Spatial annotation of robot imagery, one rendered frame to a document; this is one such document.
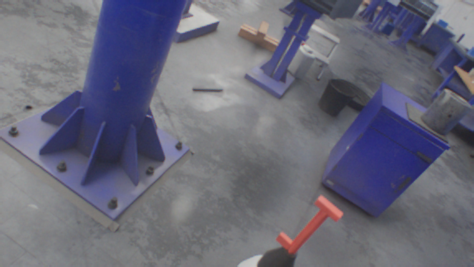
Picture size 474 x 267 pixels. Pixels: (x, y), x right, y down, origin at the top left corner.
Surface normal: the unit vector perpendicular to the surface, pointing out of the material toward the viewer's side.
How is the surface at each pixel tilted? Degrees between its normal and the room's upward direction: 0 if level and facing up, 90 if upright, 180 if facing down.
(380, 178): 90
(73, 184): 0
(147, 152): 90
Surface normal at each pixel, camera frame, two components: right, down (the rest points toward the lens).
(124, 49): -0.06, 0.56
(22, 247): 0.41, -0.74
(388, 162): -0.36, 0.40
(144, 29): 0.29, 0.66
